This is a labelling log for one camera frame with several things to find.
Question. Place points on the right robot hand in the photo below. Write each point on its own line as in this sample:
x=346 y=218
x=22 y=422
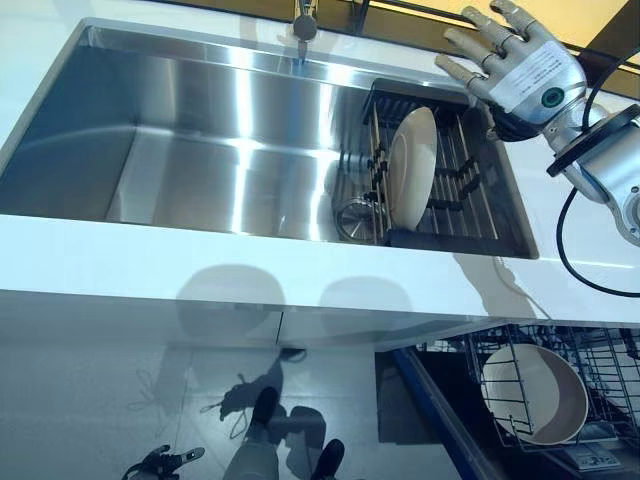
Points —
x=530 y=75

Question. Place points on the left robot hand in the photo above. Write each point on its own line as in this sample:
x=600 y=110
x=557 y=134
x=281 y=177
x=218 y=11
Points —
x=160 y=462

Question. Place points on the small cream plate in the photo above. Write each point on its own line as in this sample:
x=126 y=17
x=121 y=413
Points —
x=412 y=165

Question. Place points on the large cream plate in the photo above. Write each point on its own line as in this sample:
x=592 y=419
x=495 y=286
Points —
x=545 y=400

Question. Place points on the open dishwasher door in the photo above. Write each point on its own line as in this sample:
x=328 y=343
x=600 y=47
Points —
x=430 y=400

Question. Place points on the wide white cabinet door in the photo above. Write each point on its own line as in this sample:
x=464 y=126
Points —
x=125 y=320

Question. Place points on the black sink drying rack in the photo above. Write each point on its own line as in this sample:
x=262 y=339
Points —
x=450 y=240

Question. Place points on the steel sink drain strainer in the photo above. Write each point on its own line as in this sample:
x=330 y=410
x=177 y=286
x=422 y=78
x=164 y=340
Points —
x=355 y=220

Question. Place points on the chrome kitchen faucet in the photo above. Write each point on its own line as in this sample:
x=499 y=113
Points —
x=305 y=25

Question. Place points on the narrow white cabinet door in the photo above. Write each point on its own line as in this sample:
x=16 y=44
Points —
x=375 y=332

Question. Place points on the stainless steel sink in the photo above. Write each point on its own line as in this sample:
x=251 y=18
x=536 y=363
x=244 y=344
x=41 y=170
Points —
x=200 y=150

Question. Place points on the dark brown window frame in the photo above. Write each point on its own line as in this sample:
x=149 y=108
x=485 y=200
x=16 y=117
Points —
x=400 y=25

